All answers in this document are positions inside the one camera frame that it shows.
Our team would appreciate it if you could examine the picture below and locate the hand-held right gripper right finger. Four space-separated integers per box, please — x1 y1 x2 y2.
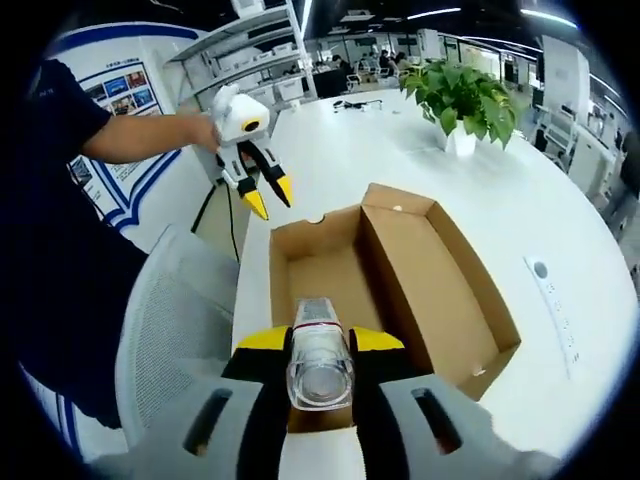
348 325 531 480

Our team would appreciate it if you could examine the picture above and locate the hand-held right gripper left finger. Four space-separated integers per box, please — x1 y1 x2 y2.
132 325 296 480

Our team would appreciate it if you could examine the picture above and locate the clear plastic bottle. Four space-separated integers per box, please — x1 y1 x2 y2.
285 296 357 412

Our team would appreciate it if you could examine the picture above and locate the brown cardboard shoe box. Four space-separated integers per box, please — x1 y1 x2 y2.
268 182 522 435

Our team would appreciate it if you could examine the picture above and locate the person's left hand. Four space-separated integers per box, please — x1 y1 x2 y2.
187 112 222 155

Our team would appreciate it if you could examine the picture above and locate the row of white storage bins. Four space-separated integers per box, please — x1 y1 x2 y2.
219 42 307 109

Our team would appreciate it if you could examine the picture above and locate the metal storage shelf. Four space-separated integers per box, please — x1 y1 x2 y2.
164 0 321 119

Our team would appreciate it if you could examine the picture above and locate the grey mesh office chair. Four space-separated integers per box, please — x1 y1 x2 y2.
113 223 242 446

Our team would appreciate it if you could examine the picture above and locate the person in dark shirt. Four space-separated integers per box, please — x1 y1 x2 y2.
14 58 151 431

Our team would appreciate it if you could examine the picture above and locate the green potted plant white pot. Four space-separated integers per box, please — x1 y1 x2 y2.
398 58 517 157

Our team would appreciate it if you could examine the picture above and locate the white office chair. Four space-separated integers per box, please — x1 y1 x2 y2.
535 106 577 166

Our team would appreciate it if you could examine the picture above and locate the black hanging cable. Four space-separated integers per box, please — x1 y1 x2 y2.
192 182 242 262

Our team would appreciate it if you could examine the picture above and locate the black charger cable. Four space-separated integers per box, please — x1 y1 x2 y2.
331 98 385 114

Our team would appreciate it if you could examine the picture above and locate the blue white wall poster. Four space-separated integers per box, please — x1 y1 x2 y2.
47 23 214 236

